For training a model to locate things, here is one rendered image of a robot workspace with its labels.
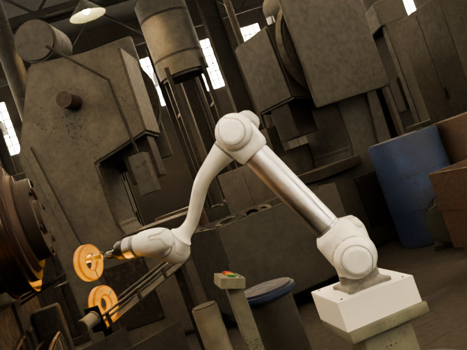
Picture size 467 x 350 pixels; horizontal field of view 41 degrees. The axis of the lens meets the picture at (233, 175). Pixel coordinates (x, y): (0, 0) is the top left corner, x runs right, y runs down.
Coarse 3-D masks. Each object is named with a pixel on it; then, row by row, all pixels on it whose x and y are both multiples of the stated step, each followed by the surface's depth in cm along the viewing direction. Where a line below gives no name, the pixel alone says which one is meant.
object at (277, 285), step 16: (256, 288) 328; (272, 288) 313; (288, 288) 313; (256, 304) 311; (272, 304) 311; (288, 304) 315; (256, 320) 315; (272, 320) 311; (288, 320) 313; (272, 336) 312; (288, 336) 312; (304, 336) 318
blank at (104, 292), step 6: (96, 288) 259; (102, 288) 261; (108, 288) 264; (90, 294) 257; (96, 294) 257; (102, 294) 260; (108, 294) 263; (114, 294) 266; (90, 300) 255; (96, 300) 256; (108, 300) 264; (114, 300) 265; (90, 306) 255; (108, 306) 263; (102, 312) 257; (114, 318) 262
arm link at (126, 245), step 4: (132, 236) 250; (124, 240) 250; (128, 240) 248; (124, 244) 248; (128, 244) 247; (124, 248) 248; (128, 248) 247; (124, 252) 248; (128, 252) 248; (132, 252) 247; (128, 256) 249; (132, 256) 249; (136, 256) 249
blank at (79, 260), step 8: (80, 248) 258; (88, 248) 261; (96, 248) 266; (80, 256) 256; (80, 264) 254; (96, 264) 263; (80, 272) 255; (88, 272) 257; (96, 272) 261; (88, 280) 258
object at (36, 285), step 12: (0, 216) 189; (0, 228) 187; (0, 240) 188; (0, 252) 189; (12, 252) 189; (0, 264) 190; (12, 264) 191; (12, 276) 194; (24, 276) 194; (12, 288) 198; (24, 288) 201; (36, 288) 206
